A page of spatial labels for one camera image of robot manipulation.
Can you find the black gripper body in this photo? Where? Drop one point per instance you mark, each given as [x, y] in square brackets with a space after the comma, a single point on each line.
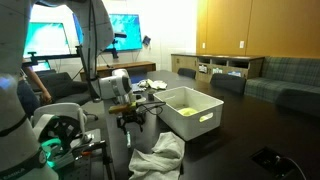
[130, 117]

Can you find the green white marker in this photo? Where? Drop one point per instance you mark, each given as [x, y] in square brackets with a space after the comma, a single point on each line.
[128, 136]

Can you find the white towel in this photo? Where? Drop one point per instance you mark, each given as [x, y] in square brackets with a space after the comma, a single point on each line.
[163, 163]

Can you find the yellow towel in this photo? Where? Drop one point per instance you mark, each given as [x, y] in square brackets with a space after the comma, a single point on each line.
[187, 111]

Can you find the white green robot base device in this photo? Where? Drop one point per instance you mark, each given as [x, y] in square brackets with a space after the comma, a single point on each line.
[60, 130]

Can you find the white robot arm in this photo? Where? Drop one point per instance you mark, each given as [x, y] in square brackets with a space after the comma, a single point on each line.
[21, 155]

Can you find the small dark cup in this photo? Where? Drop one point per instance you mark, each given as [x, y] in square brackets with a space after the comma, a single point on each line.
[151, 95]

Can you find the white plastic bucket bin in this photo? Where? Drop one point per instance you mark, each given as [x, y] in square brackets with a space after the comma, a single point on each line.
[207, 118]

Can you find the crumpled white cloth far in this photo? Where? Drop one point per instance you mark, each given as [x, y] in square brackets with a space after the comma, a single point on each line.
[157, 85]

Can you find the wooden low bench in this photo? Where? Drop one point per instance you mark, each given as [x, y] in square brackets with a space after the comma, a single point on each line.
[104, 71]

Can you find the grey lounge chair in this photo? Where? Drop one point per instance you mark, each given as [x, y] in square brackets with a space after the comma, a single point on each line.
[63, 89]

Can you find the dark office chair far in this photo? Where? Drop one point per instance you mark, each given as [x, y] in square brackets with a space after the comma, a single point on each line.
[187, 72]

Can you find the dark office chair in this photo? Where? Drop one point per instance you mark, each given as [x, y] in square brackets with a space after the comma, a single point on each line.
[187, 72]
[229, 82]

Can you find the wooden sideboard cabinet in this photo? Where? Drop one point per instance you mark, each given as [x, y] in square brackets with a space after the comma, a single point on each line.
[206, 65]

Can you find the seated person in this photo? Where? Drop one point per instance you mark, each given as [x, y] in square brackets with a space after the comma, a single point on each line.
[26, 95]

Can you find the dark office chair near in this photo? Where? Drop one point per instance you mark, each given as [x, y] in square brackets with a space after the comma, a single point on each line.
[229, 82]

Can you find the plaid green sofa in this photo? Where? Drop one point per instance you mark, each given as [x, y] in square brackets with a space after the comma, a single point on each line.
[288, 82]

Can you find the left wall monitor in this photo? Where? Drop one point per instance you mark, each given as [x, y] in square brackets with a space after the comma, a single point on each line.
[46, 38]

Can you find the table cable port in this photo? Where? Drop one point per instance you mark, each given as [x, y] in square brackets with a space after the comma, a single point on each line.
[273, 162]

